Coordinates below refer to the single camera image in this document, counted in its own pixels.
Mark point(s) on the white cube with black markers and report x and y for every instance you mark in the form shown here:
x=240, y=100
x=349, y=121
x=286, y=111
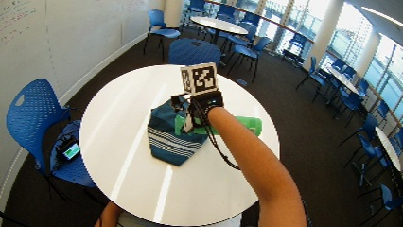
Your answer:
x=201, y=78

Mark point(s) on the black device with green screen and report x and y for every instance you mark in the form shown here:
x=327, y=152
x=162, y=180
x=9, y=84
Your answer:
x=71, y=150

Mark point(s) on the wooden handrail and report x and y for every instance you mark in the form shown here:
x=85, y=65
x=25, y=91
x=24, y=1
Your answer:
x=269, y=21

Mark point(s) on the wall whiteboard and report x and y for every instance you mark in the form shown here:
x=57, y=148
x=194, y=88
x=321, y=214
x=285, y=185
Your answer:
x=63, y=31

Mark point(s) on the blue striped cloth bag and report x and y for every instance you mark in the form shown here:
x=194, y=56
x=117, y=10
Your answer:
x=174, y=142

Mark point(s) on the green bottle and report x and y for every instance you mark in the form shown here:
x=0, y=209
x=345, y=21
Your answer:
x=249, y=126

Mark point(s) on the blue perforated chair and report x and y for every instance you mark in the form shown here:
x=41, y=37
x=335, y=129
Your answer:
x=194, y=52
x=35, y=123
x=158, y=23

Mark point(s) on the long white table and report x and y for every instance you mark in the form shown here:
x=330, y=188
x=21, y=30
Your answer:
x=343, y=79
x=389, y=148

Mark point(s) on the round white table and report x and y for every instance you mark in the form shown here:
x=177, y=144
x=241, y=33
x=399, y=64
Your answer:
x=218, y=25

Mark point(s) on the group of blue chairs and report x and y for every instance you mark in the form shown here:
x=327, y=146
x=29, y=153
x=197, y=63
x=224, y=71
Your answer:
x=248, y=50
x=350, y=101

